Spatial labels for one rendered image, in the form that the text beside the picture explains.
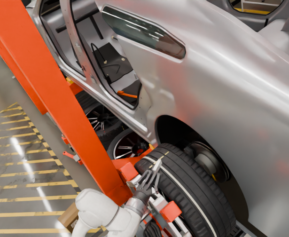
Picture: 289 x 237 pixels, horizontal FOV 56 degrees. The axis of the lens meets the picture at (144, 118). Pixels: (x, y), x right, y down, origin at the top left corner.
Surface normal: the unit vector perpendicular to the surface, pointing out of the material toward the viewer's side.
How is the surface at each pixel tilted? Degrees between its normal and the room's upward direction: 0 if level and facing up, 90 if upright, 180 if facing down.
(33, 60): 90
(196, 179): 29
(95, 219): 65
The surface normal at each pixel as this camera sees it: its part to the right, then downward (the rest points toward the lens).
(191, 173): -0.04, -0.53
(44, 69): 0.57, 0.39
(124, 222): 0.38, -0.41
